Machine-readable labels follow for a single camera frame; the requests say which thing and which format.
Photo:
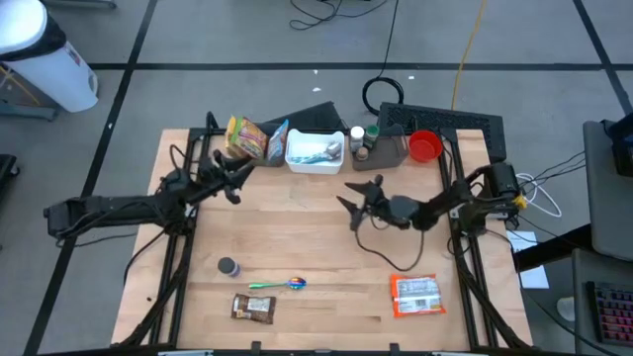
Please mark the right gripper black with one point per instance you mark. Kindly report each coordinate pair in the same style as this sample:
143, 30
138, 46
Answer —
398, 210

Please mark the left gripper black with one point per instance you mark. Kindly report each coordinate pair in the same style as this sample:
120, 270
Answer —
215, 179

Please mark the pink green ramen packet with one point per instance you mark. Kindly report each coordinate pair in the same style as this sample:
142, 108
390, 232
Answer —
252, 141

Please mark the small cork-stopper glass jar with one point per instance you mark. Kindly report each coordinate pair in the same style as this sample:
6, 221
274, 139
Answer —
362, 153

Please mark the blue ramen packet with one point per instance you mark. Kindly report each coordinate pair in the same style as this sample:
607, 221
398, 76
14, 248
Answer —
278, 143

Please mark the white-lid spice jar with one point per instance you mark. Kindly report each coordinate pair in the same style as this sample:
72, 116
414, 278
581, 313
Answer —
357, 133

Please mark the green-lid glass jar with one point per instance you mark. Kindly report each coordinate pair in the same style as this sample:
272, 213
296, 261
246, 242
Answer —
372, 131

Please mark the black-lid purple jar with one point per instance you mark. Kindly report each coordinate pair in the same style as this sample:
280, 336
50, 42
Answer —
227, 266

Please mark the iridescent rainbow spoon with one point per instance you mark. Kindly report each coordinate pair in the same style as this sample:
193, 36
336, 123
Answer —
297, 283

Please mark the brown snack packet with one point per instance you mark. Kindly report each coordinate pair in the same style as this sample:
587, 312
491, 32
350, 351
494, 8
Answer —
252, 307

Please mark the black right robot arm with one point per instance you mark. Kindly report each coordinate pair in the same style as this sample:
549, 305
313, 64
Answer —
470, 198

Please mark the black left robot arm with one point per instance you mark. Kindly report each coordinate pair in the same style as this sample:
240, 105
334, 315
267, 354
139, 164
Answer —
123, 205

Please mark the grey translucent plastic bin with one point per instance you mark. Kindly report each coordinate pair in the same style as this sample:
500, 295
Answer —
390, 153
262, 129

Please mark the white plastic bin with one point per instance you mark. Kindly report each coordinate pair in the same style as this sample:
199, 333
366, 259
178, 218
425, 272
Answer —
316, 168

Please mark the red plastic bowl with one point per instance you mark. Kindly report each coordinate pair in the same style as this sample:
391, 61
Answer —
425, 148

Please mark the orange ramen packet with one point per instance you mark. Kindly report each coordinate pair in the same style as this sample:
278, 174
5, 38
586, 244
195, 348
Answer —
415, 294

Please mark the white paper sheet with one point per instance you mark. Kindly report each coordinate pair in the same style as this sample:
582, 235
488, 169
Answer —
534, 277

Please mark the white trash bin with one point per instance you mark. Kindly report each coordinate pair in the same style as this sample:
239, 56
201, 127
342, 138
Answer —
59, 74

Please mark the grey desk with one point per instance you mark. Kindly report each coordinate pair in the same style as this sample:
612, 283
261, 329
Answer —
581, 296
608, 207

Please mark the black desk device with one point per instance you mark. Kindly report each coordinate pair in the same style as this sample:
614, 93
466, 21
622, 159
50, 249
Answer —
623, 148

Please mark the black backlit keyboard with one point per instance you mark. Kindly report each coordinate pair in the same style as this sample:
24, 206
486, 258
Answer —
613, 311

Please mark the black aluminium table frame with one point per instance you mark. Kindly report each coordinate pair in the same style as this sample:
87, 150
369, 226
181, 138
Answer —
194, 148

